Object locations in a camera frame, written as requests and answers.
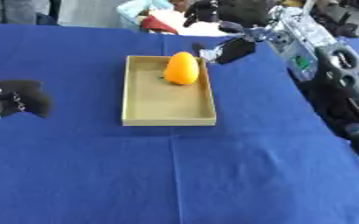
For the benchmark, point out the pale blue bin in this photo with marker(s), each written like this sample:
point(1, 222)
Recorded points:
point(131, 11)

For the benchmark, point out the white cloth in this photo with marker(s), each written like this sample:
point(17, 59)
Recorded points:
point(203, 29)

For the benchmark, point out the person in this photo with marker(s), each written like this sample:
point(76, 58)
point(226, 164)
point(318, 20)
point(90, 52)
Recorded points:
point(14, 11)

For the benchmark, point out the red cloth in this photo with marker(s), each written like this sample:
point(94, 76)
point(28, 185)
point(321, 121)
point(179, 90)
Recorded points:
point(157, 24)

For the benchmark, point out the silver and black right robot arm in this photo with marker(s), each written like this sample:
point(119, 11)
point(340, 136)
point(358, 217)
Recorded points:
point(336, 84)

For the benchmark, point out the tan cardboard box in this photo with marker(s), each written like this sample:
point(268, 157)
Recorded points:
point(167, 102)

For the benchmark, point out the orange toy fruit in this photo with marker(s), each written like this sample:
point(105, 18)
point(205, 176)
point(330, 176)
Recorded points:
point(181, 70)

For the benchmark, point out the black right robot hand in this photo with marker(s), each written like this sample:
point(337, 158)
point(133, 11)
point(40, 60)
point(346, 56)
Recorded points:
point(238, 11)

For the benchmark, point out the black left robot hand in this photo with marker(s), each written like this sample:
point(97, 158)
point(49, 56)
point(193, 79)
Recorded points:
point(21, 97)

